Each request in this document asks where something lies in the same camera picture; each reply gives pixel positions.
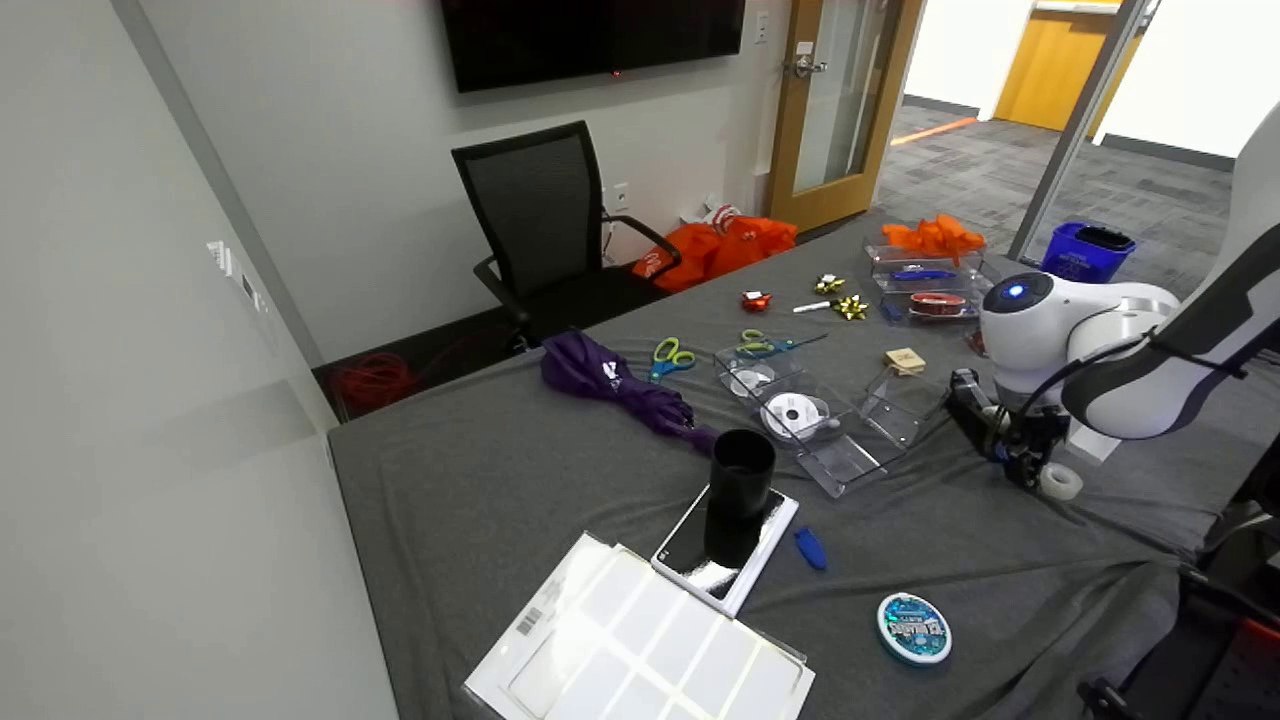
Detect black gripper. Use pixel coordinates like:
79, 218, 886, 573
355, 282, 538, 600
940, 363, 1072, 492

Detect clear tape roll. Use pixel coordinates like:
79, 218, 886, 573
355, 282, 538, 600
1037, 458, 1087, 503

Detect small clear plastic container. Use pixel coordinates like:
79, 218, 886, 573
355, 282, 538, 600
856, 377, 945, 450

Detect large clear plastic clamshell container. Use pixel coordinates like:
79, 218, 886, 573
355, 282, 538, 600
717, 348, 891, 499

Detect clear box with red ribbon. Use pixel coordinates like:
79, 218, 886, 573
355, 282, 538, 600
905, 287, 971, 325

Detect round blue tin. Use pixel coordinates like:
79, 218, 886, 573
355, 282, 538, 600
871, 589, 956, 669

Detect blue waste bin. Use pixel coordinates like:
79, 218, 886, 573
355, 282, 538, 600
1037, 218, 1138, 287

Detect clear box with blue ribbon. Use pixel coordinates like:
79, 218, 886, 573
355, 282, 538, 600
871, 261, 983, 296

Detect small blue plastic clip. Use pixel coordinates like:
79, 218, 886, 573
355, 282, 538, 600
788, 522, 831, 577

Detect white ribbon spool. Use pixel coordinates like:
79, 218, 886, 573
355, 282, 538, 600
759, 387, 835, 442

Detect black cylinder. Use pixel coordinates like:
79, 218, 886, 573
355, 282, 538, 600
699, 424, 778, 573

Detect black box with white edge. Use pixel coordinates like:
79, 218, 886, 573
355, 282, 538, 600
646, 479, 803, 620

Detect blue green scissors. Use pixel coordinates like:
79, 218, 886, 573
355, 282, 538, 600
646, 333, 699, 385

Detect orange bag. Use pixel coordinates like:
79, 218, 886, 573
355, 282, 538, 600
630, 213, 798, 296

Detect yellow wooden door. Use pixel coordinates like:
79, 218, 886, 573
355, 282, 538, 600
991, 3, 1120, 137

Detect wooden door with glass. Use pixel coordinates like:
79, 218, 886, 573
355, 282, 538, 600
764, 0, 929, 232

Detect purple umbrella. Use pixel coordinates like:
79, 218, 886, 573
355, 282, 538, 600
536, 329, 717, 458

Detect grey tablecloth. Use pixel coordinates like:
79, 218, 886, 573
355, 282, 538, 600
324, 213, 1280, 720

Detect black mesh office chair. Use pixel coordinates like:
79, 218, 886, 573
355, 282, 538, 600
447, 117, 686, 351

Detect black robot mount frame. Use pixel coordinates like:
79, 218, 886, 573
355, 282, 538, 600
1077, 436, 1280, 720

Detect metal glass wall frame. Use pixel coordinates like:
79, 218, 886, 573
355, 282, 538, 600
1002, 0, 1160, 265

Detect black wall television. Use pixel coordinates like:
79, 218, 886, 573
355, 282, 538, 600
435, 0, 746, 94

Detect red cable coil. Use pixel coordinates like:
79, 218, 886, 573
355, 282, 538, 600
328, 351, 428, 414

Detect white wall switch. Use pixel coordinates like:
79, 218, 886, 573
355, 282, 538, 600
203, 236, 264, 311

